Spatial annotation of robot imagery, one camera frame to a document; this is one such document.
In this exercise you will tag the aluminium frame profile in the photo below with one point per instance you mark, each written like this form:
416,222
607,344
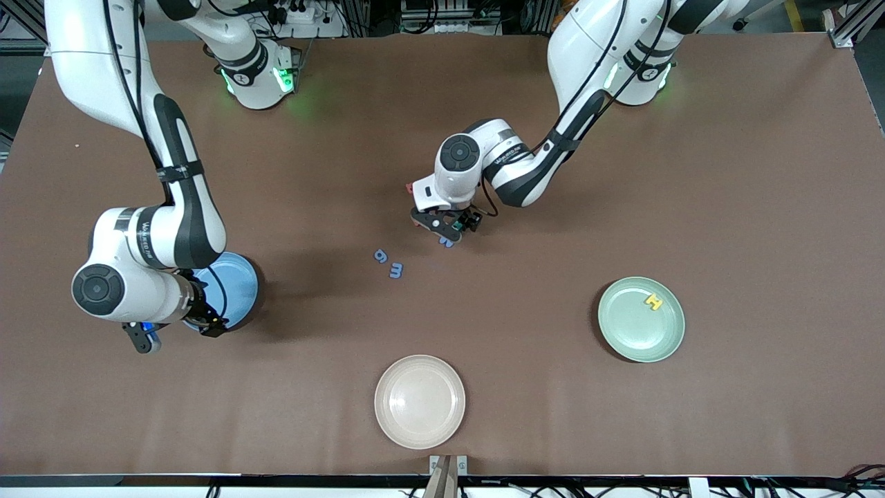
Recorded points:
842,40

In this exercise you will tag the yellow letter H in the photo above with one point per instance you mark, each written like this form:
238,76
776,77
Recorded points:
653,302

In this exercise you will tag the green plate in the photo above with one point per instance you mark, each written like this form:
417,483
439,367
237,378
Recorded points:
641,332

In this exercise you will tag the beige plate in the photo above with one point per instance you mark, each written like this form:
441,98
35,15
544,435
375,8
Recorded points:
420,402

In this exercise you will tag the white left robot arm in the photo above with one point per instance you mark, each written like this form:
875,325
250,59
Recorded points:
594,48

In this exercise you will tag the blue small letter m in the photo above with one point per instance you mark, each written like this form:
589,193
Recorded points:
395,271

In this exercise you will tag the blue plate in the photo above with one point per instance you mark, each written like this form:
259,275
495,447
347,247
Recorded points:
238,290

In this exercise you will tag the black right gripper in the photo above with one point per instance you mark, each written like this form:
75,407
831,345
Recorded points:
201,311

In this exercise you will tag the metal table edge bracket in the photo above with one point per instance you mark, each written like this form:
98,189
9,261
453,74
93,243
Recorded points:
462,465

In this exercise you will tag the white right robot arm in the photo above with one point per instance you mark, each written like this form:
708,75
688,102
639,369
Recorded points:
90,55

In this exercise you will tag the white power strip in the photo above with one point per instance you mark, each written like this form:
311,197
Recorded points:
325,29

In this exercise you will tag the metal equipment rack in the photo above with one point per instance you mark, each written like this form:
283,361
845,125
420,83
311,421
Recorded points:
449,26

